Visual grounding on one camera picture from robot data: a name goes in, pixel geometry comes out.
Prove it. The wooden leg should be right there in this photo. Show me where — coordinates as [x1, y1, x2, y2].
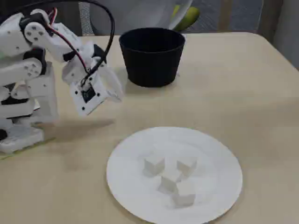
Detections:
[221, 0, 232, 32]

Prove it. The white plate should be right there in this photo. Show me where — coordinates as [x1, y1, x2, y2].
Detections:
[106, 126, 243, 224]

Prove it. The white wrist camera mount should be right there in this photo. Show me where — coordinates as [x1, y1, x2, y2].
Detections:
[70, 71, 108, 117]

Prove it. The red gripper servo wire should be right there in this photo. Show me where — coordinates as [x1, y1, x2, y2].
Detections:
[45, 23, 91, 73]

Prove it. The green white office chair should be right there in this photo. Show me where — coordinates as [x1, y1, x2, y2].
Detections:
[158, 0, 200, 32]

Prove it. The green tape strip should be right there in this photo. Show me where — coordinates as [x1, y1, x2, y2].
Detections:
[0, 137, 57, 161]

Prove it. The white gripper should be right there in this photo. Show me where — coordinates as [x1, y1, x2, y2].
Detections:
[62, 42, 124, 103]

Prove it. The black pot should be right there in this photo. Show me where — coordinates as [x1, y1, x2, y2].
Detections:
[118, 27, 186, 88]

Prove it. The white cube block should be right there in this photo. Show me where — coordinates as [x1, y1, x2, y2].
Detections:
[142, 154, 166, 177]
[158, 171, 179, 195]
[171, 184, 196, 209]
[176, 157, 198, 183]

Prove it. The white mesh panel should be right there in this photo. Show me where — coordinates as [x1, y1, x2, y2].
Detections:
[78, 0, 99, 37]

